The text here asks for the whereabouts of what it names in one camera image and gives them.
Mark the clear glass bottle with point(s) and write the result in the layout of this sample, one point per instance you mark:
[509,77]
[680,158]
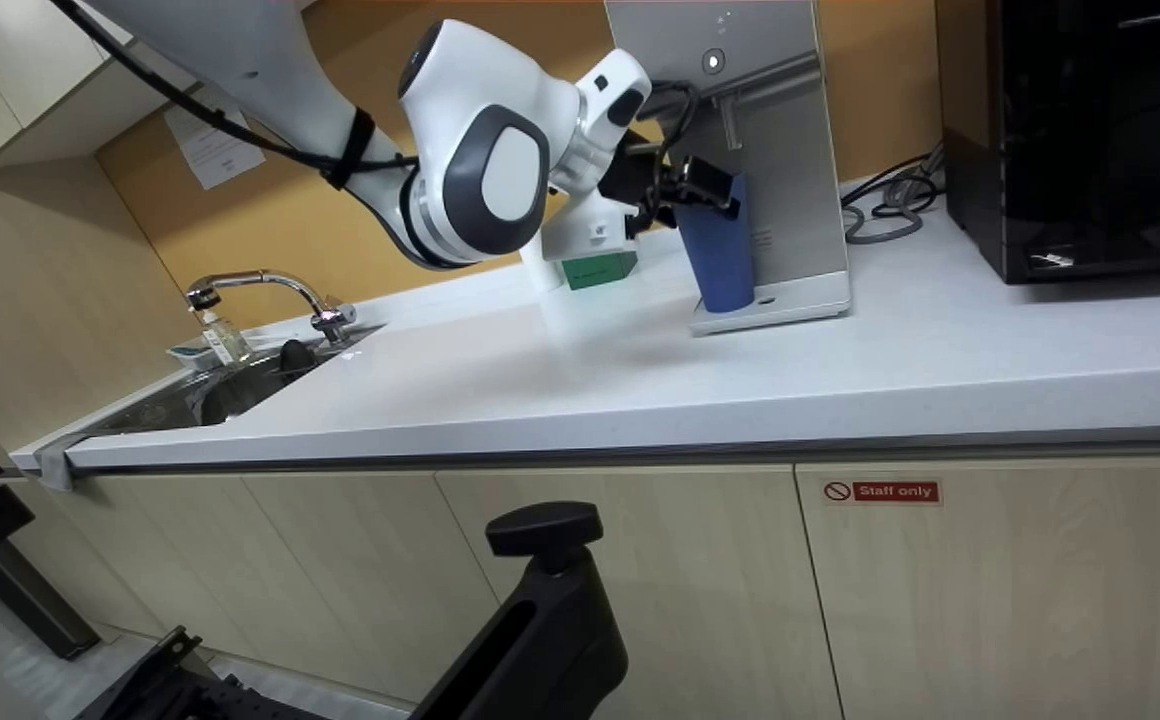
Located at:
[225,343]

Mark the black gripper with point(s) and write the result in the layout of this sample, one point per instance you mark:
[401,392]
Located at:
[655,186]

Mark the red warning sticker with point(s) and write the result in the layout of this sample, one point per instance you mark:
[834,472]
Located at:
[880,491]

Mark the black microwave oven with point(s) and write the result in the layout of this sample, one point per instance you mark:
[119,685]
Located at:
[1050,133]

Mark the white water dispenser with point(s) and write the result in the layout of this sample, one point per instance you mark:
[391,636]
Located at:
[763,113]

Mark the beige cabinet door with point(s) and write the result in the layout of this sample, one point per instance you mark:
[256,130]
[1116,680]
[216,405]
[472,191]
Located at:
[1026,594]

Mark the chrome sink faucet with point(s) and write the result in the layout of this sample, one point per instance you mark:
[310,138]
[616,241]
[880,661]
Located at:
[271,292]

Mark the stainless steel sink basin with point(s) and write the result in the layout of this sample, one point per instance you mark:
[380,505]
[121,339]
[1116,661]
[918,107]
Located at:
[220,392]

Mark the beige upper cabinet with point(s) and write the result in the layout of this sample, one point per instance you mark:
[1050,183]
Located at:
[60,92]

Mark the green tissue box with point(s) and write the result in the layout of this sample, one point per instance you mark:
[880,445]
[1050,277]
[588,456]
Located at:
[598,270]

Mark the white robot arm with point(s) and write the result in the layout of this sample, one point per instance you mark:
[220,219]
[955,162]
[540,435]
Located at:
[501,148]

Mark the blue cup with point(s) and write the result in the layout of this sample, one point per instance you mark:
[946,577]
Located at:
[723,251]

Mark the white paper wall notice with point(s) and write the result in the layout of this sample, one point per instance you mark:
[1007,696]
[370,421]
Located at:
[213,158]

